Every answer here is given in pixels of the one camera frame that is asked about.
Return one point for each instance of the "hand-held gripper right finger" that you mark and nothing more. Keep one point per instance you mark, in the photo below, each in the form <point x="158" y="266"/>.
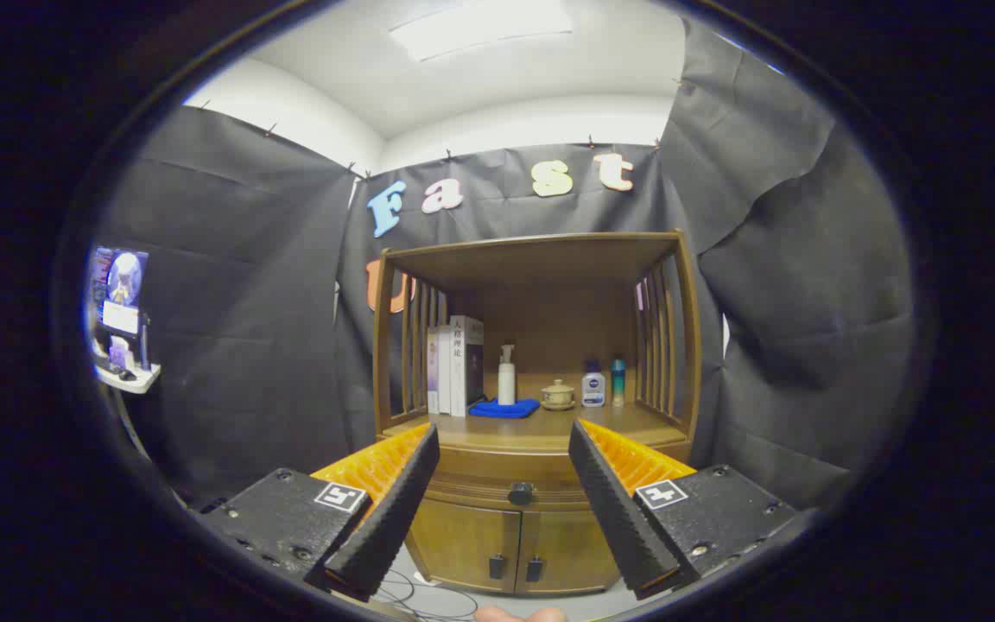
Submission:
<point x="618" y="518"/>

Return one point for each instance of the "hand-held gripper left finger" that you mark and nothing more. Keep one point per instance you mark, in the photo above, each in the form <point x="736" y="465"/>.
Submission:
<point x="394" y="518"/>

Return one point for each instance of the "wooden cabinet door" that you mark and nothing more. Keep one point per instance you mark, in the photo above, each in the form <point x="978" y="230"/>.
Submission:
<point x="567" y="553"/>
<point x="463" y="544"/>

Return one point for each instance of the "wooden countertop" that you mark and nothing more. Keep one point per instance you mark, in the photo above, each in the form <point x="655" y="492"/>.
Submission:
<point x="541" y="428"/>

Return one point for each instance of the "wooden cabinet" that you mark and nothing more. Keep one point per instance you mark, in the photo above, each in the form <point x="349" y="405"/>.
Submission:
<point x="541" y="255"/>

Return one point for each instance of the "white lotion bottle blue cap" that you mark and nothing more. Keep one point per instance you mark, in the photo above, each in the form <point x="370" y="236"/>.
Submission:
<point x="593" y="390"/>

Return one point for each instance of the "lidded tea cup with saucer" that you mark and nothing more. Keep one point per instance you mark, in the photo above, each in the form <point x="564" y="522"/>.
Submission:
<point x="558" y="396"/>

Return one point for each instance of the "teal slim bottle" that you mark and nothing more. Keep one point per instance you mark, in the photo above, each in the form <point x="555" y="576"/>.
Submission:
<point x="617" y="380"/>

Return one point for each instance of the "lilac book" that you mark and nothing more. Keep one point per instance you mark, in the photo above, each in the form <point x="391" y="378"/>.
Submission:
<point x="432" y="371"/>

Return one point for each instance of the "thin white book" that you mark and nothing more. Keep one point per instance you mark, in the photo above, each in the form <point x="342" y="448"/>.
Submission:
<point x="445" y="371"/>

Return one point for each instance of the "blue cloth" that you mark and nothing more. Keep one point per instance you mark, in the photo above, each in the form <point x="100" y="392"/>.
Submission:
<point x="504" y="409"/>

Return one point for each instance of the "thick white book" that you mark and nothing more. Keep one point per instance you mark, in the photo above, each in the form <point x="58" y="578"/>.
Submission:
<point x="465" y="363"/>

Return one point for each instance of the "white pump bottle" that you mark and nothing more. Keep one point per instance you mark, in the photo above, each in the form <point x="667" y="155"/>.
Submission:
<point x="507" y="384"/>

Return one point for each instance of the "white desk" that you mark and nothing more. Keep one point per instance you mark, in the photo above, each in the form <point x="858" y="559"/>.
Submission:
<point x="130" y="380"/>

